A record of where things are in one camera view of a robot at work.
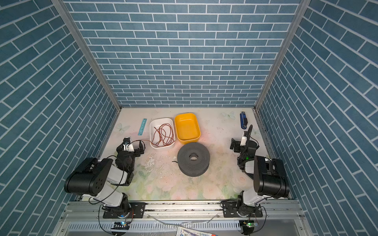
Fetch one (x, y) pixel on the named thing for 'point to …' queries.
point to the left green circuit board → (121, 225)
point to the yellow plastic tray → (187, 128)
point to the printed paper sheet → (185, 231)
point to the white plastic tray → (156, 122)
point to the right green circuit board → (248, 226)
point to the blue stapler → (243, 120)
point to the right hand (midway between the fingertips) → (239, 138)
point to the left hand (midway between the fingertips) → (132, 141)
